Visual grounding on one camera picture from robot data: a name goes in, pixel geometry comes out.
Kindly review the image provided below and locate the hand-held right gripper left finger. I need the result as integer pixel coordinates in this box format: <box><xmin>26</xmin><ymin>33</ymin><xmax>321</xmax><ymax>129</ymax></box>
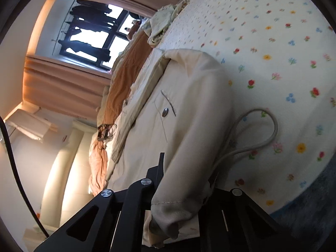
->
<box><xmin>34</xmin><ymin>152</ymin><xmax>166</xmax><ymax>252</ymax></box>

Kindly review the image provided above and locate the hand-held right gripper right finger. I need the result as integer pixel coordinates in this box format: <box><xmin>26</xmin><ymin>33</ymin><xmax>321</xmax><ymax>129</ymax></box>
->
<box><xmin>199</xmin><ymin>175</ymin><xmax>300</xmax><ymax>252</ymax></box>

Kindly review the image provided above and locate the beige coat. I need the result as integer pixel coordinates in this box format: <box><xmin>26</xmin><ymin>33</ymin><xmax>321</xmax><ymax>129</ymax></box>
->
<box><xmin>105</xmin><ymin>48</ymin><xmax>279</xmax><ymax>248</ymax></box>

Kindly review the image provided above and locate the row of dark hanging clothes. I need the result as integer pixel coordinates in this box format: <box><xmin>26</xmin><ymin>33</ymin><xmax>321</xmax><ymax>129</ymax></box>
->
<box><xmin>70</xmin><ymin>0</ymin><xmax>116</xmax><ymax>32</ymax></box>

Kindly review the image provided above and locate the beige rumpled duvet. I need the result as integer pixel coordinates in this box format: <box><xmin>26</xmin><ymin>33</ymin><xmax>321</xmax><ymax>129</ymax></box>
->
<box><xmin>96</xmin><ymin>55</ymin><xmax>126</xmax><ymax>126</ymax></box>

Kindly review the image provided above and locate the cream padded headboard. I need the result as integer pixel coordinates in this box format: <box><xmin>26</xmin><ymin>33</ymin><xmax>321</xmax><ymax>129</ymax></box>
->
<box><xmin>39</xmin><ymin>119</ymin><xmax>99</xmax><ymax>231</ymax></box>

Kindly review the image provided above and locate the orange blanket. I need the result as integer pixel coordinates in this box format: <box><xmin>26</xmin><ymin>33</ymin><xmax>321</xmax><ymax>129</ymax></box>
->
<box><xmin>88</xmin><ymin>29</ymin><xmax>147</xmax><ymax>195</ymax></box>

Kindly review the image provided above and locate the white hanging shirt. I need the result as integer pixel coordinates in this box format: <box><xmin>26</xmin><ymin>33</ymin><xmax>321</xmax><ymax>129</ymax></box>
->
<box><xmin>16</xmin><ymin>110</ymin><xmax>58</xmax><ymax>143</ymax></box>

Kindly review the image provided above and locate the pink curtain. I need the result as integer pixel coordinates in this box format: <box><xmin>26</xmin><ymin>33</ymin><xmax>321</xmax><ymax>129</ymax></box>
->
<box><xmin>51</xmin><ymin>0</ymin><xmax>158</xmax><ymax>19</ymax></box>
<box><xmin>23</xmin><ymin>56</ymin><xmax>113</xmax><ymax>120</ymax></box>

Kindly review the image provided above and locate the orange plush toy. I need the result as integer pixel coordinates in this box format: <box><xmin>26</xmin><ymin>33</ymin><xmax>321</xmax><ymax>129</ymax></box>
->
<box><xmin>125</xmin><ymin>26</ymin><xmax>142</xmax><ymax>41</ymax></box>

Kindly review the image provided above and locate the dark framed window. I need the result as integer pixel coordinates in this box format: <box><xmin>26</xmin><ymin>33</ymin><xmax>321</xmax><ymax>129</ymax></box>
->
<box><xmin>58</xmin><ymin>0</ymin><xmax>138</xmax><ymax>71</ymax></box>

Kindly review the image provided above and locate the black hanging coat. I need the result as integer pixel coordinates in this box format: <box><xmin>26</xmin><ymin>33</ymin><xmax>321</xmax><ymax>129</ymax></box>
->
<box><xmin>59</xmin><ymin>39</ymin><xmax>111</xmax><ymax>63</ymax></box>

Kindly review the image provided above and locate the cream patterned fringed cloth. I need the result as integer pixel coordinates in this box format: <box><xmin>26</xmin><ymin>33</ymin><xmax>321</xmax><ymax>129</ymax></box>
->
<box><xmin>143</xmin><ymin>1</ymin><xmax>189</xmax><ymax>46</ymax></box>

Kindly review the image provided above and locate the bed with floral sheet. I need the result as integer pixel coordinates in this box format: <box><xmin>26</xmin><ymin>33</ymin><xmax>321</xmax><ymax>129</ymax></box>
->
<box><xmin>147</xmin><ymin>0</ymin><xmax>336</xmax><ymax>216</ymax></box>

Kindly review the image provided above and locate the black cabled device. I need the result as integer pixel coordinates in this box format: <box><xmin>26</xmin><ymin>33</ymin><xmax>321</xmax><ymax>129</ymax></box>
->
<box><xmin>97</xmin><ymin>123</ymin><xmax>117</xmax><ymax>141</ymax></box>

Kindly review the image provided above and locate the black cable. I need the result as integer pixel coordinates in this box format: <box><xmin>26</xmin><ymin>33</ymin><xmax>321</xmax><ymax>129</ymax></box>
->
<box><xmin>0</xmin><ymin>115</ymin><xmax>50</xmax><ymax>238</ymax></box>

